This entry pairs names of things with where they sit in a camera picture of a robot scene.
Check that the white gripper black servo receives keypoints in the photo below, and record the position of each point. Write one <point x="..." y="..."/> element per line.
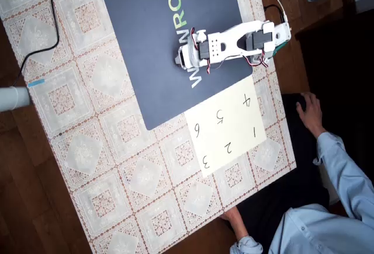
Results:
<point x="179" y="59"/>

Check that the person's left forearm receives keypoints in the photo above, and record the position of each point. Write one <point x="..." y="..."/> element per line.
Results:
<point x="247" y="245"/>

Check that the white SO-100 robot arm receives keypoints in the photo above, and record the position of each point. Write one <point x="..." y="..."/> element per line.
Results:
<point x="236" y="42"/>

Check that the person's right forearm blue sleeve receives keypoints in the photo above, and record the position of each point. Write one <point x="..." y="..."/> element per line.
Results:
<point x="347" y="172"/>

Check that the person's right hand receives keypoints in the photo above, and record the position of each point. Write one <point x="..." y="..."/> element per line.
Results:
<point x="312" y="112"/>

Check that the person's left hand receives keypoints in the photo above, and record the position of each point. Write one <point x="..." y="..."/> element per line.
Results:
<point x="236" y="220"/>

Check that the dark blue WOWROBO mat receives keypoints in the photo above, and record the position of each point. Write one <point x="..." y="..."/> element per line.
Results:
<point x="152" y="32"/>

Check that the cream paper with handwritten numbers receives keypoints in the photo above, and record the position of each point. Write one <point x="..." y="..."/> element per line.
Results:
<point x="231" y="128"/>

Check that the white lace tablecloth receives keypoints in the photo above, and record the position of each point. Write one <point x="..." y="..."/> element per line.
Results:
<point x="87" y="137"/>

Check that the blue tape strip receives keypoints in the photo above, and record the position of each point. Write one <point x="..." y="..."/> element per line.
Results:
<point x="36" y="83"/>

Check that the person in blue shirt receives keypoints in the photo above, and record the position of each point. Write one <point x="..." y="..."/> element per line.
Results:
<point x="292" y="178"/>

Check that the white plastic tube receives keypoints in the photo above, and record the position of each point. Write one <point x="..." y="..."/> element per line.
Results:
<point x="13" y="98"/>

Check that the light blue shirt torso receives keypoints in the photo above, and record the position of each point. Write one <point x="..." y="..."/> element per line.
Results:
<point x="321" y="230"/>

